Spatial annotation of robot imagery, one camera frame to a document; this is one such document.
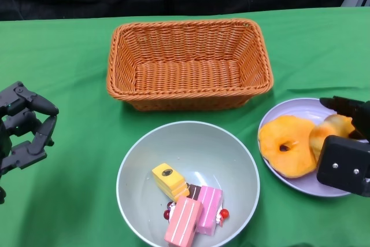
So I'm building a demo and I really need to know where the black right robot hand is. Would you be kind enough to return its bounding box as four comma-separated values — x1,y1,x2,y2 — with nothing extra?
319,95,370,143

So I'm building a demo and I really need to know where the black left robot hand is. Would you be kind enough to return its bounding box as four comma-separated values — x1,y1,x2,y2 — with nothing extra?
0,81,60,204

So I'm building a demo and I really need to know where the brown chocolate cake slice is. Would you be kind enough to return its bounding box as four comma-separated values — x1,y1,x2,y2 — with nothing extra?
187,183,202,201

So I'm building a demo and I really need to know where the white cream cherry cake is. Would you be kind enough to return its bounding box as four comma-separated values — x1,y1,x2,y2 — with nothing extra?
215,208,231,227
163,201,177,220

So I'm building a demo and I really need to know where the green tablecloth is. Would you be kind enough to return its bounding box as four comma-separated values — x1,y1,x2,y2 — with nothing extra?
0,6,370,247

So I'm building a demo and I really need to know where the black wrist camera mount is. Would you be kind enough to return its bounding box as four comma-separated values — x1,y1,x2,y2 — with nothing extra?
316,135,370,198

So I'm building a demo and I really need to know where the magenta pink cake slice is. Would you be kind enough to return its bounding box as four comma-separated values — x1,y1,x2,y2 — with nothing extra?
196,185,224,235

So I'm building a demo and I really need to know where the orange wicker basket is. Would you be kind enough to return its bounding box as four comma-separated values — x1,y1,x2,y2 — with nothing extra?
106,19,275,112

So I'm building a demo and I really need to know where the lavender round plate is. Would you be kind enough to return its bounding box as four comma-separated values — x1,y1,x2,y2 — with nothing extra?
257,98,370,198

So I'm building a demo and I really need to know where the grey round bowl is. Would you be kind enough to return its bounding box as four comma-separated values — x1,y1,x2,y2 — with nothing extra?
116,121,261,247

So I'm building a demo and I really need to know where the yellow cake slice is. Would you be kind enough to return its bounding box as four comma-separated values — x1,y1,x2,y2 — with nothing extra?
152,163,191,203

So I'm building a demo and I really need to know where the orange striped croissant bread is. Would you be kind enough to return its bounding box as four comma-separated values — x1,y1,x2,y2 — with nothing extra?
308,113,356,164

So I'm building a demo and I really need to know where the salmon pink cake slice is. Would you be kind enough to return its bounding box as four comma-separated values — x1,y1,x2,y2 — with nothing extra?
164,196,205,246

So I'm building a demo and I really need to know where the orange ring-shaped bread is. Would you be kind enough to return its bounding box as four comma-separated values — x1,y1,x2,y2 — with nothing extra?
258,115,317,179

